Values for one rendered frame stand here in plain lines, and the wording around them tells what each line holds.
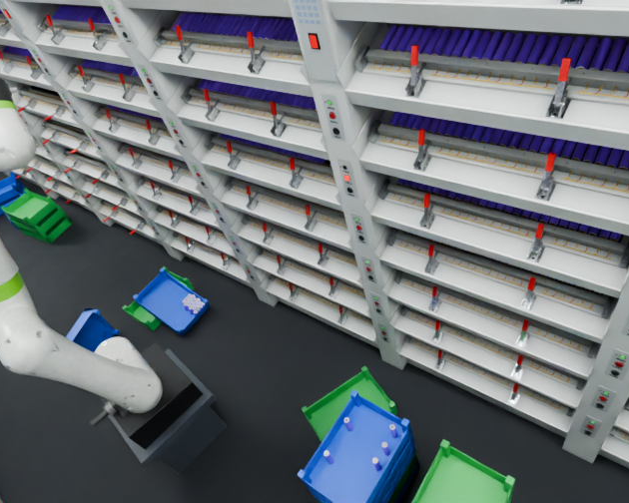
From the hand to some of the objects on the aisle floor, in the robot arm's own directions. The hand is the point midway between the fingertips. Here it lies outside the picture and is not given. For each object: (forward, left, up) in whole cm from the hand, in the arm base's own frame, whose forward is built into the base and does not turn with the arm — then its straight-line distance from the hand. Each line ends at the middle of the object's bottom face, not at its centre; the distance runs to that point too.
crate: (+31, -67, -157) cm, 174 cm away
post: (+67, -64, -155) cm, 181 cm away
